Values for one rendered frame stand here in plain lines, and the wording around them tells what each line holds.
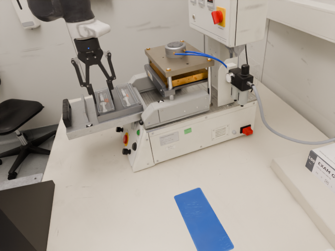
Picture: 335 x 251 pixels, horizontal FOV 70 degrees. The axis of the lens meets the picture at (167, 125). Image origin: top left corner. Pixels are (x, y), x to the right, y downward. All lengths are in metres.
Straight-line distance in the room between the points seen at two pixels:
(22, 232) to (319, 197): 0.82
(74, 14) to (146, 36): 1.58
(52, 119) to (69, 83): 0.46
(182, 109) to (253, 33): 0.34
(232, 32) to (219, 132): 0.39
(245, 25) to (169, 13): 1.54
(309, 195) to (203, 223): 0.33
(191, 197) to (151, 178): 0.17
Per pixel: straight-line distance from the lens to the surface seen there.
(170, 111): 0.84
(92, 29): 0.79
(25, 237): 0.77
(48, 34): 2.39
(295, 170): 0.92
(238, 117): 0.99
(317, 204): 0.84
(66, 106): 0.96
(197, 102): 0.86
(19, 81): 2.61
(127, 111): 0.87
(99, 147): 1.13
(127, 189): 0.91
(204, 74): 0.90
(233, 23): 0.83
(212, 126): 0.95
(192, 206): 0.83
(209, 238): 0.77
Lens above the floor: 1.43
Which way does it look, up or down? 36 degrees down
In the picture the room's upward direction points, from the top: 8 degrees counter-clockwise
